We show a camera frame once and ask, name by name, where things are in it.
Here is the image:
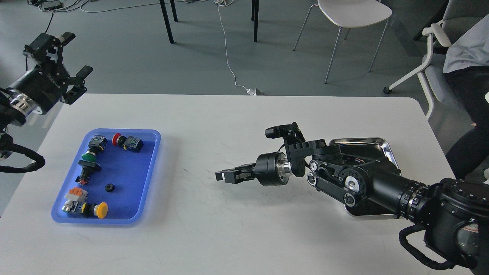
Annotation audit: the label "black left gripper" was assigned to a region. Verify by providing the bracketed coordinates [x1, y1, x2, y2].
[7, 32, 93, 115]

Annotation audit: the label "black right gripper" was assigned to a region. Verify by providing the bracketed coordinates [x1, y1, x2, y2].
[215, 152, 291, 186]

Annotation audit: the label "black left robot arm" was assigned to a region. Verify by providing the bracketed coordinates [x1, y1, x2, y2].
[0, 32, 93, 174]

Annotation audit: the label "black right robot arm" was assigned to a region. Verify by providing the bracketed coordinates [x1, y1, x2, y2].
[215, 122, 489, 275]

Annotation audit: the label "white power adapter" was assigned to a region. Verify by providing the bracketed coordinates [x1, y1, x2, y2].
[247, 88, 264, 96]

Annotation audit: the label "shiny metal tray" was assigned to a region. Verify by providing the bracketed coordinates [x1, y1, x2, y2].
[329, 137, 402, 220]

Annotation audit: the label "blue plastic tray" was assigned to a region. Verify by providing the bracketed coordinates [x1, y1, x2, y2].
[51, 128, 161, 225]

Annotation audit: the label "orange grey contact block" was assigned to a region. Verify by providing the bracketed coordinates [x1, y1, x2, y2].
[64, 187, 88, 202]

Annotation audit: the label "black table legs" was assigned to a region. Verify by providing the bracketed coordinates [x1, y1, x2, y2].
[159, 0, 260, 44]

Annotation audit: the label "white chair with metal legs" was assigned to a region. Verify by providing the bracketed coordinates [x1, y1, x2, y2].
[293, 0, 392, 84]

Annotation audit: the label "seated person in grey shirt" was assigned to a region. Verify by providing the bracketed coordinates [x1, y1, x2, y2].
[442, 16, 489, 179]

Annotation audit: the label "grey office chair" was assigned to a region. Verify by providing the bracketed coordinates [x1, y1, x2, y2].
[384, 0, 489, 119]

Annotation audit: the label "black cable on floor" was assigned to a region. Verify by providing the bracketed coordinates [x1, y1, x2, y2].
[23, 0, 161, 39]

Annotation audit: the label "green push button switch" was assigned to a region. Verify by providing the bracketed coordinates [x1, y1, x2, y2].
[81, 135, 108, 162]

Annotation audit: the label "red push button switch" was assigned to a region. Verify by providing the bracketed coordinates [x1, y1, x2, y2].
[112, 133, 144, 153]

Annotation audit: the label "yellow push button switch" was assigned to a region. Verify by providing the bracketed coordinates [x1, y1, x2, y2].
[61, 200, 108, 219]

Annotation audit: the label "white cable on floor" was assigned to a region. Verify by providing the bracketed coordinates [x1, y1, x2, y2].
[214, 0, 253, 92]

